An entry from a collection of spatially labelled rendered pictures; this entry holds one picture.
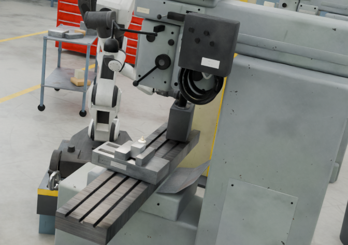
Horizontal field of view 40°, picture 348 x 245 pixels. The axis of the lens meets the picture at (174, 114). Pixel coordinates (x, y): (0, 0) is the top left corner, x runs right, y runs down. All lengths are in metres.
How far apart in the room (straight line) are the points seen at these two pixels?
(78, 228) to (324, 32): 1.24
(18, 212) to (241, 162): 2.03
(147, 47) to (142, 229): 0.91
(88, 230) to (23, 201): 1.87
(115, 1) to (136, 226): 1.23
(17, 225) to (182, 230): 1.48
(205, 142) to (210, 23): 2.52
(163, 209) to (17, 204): 1.64
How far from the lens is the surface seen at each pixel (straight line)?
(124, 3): 2.77
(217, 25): 1.81
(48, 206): 3.21
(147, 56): 2.22
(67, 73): 5.84
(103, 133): 3.24
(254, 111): 1.99
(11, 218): 3.60
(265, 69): 1.94
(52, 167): 3.13
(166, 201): 2.33
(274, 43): 2.04
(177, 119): 2.71
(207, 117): 4.17
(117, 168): 2.31
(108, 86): 3.01
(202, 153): 4.29
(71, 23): 7.85
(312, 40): 2.02
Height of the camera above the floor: 1.98
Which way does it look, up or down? 20 degrees down
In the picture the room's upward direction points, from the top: 9 degrees clockwise
